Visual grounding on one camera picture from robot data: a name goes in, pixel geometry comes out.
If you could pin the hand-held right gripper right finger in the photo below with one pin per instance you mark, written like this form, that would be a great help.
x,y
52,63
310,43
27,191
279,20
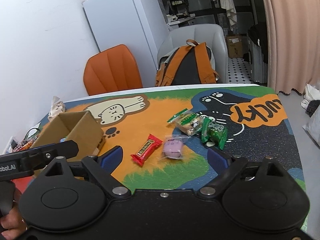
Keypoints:
x,y
217,158

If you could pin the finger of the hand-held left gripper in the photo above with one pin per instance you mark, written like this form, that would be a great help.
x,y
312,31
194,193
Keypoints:
x,y
50,151

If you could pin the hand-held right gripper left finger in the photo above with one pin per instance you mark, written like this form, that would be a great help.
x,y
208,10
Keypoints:
x,y
111,158

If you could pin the wide green snack packet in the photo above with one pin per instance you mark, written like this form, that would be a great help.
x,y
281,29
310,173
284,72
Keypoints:
x,y
218,136

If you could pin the narrow green snack packet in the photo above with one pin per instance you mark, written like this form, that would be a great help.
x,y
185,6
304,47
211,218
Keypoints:
x,y
205,130

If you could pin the red snack bar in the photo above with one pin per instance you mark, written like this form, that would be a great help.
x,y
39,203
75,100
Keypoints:
x,y
146,150

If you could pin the cardboard box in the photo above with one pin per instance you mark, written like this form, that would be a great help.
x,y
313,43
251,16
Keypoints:
x,y
85,132

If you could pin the pink snack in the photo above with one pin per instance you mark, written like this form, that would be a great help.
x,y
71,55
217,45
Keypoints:
x,y
172,150

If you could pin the green biscuit packet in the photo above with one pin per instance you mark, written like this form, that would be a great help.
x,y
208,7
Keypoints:
x,y
187,122

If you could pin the person's left hand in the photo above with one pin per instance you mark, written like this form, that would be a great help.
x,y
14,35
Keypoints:
x,y
11,223

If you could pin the long red snack packet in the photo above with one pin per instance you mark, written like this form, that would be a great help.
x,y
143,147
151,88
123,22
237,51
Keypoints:
x,y
26,145

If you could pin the printed cat table mat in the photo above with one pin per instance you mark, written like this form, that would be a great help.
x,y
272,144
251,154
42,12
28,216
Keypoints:
x,y
250,145

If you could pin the printed tissue pack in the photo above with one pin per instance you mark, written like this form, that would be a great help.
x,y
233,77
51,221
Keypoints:
x,y
56,107

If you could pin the orange chair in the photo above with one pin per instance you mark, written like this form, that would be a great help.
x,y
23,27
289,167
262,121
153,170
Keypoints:
x,y
110,70

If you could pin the orange and black backpack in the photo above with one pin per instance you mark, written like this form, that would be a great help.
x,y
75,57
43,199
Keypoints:
x,y
190,67

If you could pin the white bags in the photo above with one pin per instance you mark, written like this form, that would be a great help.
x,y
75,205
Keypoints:
x,y
312,115

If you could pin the brown cardboard carton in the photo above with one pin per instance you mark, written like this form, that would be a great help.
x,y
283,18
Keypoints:
x,y
234,46

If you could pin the grey armchair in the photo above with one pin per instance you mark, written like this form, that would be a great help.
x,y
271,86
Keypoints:
x,y
207,35

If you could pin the white refrigerator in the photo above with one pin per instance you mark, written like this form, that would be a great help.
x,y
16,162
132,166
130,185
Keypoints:
x,y
125,17

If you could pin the pink curtain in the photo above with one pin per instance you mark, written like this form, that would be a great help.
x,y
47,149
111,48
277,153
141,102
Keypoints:
x,y
290,35

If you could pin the metal kitchen rack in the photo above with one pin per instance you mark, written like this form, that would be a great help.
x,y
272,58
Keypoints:
x,y
178,7

